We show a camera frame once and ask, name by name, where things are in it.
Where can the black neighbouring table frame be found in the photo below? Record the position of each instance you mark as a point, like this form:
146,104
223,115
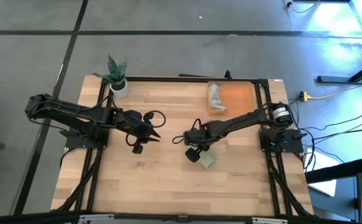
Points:
333,79

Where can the black aluminium table frame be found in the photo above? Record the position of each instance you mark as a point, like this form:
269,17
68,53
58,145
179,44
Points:
168,79

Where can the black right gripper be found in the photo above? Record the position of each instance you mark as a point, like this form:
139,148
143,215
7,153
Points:
197,135

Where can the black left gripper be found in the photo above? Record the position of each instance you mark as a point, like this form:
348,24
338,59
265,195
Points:
134,123

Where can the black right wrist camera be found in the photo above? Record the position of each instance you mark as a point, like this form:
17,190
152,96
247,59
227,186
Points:
193,154

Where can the green plant in white pot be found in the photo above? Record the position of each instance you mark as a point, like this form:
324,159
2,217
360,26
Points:
120,90

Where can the yellow power plug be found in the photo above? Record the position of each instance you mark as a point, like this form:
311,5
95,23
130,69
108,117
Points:
305,96

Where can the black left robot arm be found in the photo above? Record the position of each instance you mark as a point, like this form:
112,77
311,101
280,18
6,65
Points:
74,113

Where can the grey microfiber towel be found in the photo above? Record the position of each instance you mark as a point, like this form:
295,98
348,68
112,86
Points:
216,98

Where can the black desk edge bar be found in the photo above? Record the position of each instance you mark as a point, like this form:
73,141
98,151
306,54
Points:
339,171

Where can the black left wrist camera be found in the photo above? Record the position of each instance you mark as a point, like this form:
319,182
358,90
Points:
137,149

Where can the black front crossbar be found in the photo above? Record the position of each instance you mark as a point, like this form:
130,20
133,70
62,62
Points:
28,217

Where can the orange basket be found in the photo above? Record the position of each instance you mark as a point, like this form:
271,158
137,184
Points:
240,98

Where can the white cardboard box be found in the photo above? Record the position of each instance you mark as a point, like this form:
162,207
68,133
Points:
321,160

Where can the green microfiber towel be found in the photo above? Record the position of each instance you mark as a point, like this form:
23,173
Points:
208,159

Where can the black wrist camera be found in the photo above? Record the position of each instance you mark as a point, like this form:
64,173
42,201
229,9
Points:
193,154
137,149

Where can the small black knob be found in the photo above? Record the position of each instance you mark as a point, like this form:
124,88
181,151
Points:
227,74

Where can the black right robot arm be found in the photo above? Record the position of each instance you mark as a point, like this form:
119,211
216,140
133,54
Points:
246,119

